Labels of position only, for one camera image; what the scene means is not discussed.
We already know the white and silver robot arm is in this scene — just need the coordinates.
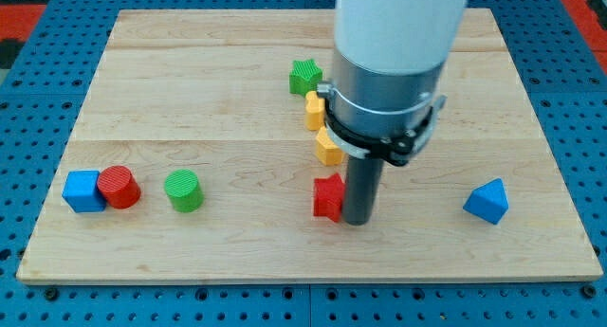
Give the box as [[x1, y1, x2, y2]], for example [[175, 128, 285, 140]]
[[318, 0, 468, 166]]

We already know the yellow heart block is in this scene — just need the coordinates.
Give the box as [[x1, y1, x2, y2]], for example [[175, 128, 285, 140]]
[[304, 91, 325, 131]]

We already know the yellow pentagon block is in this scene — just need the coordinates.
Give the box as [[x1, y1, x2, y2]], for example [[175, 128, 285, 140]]
[[315, 127, 344, 166]]

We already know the red star block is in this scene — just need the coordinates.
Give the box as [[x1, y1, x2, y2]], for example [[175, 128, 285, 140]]
[[313, 173, 345, 223]]

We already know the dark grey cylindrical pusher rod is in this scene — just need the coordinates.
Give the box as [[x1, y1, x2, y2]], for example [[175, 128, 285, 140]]
[[341, 156, 384, 226]]

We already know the green star block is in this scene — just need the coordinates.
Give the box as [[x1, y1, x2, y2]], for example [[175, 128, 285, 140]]
[[289, 59, 323, 97]]

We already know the light wooden board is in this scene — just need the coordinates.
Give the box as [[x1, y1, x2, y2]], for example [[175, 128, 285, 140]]
[[17, 9, 603, 285]]

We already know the green cylinder block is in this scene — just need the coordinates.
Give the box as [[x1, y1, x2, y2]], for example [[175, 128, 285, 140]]
[[164, 169, 205, 213]]

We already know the red cylinder block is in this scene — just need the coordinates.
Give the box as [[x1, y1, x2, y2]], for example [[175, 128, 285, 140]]
[[97, 165, 141, 209]]

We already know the blue triangular prism block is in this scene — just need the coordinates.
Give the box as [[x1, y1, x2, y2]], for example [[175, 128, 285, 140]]
[[463, 178, 509, 225]]

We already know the blue cube block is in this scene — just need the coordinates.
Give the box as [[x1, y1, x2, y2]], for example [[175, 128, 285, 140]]
[[62, 170, 106, 213]]

